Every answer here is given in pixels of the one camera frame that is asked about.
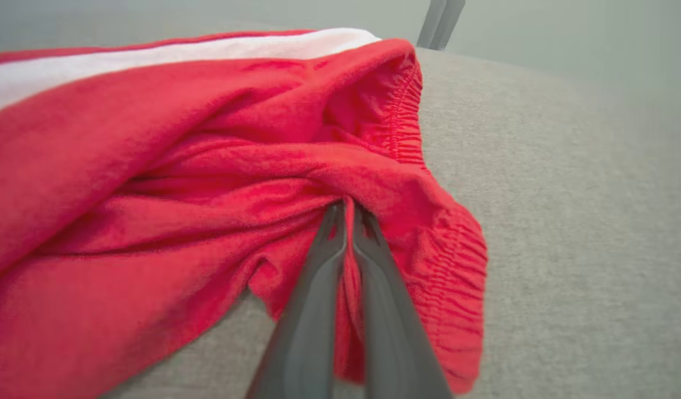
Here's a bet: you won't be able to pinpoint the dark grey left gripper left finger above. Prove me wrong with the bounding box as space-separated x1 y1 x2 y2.
245 202 350 399

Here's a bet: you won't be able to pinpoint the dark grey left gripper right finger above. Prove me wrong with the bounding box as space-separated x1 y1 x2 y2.
351 202 453 399

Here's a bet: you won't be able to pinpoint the aluminium partition post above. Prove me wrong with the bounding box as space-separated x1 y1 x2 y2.
416 0 466 51

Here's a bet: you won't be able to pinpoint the red shorts with white stripe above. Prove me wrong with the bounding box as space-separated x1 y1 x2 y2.
0 28 489 399

